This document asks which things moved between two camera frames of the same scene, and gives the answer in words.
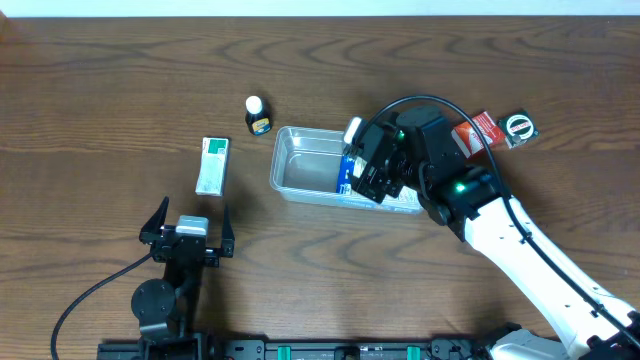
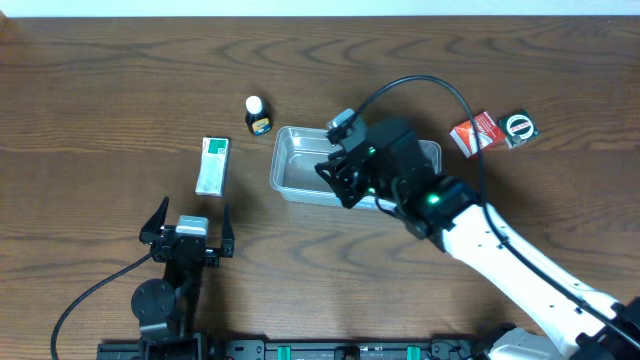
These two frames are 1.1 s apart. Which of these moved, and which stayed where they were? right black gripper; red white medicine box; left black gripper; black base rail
Moved: right black gripper
Stayed: red white medicine box; left black gripper; black base rail
